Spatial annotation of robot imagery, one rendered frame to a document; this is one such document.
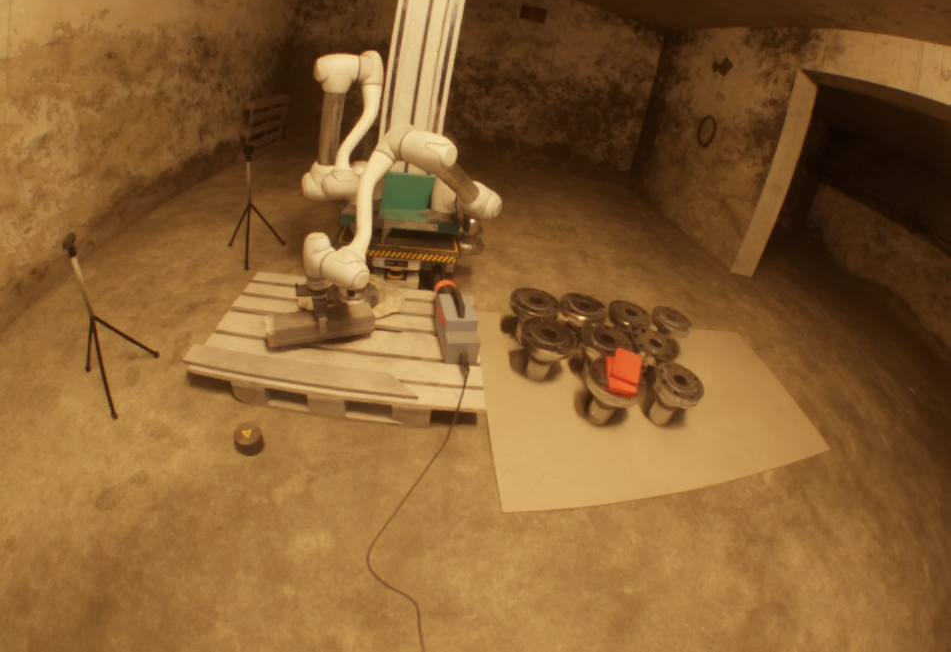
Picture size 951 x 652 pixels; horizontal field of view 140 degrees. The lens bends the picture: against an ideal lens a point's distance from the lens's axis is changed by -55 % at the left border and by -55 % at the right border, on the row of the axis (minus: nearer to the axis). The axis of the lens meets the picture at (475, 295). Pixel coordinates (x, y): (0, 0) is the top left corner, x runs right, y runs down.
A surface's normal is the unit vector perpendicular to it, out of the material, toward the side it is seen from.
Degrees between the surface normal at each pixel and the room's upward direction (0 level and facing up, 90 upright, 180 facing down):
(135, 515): 0
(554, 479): 0
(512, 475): 0
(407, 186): 90
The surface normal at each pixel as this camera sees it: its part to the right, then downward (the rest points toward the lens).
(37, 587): 0.17, -0.85
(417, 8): 0.13, 0.53
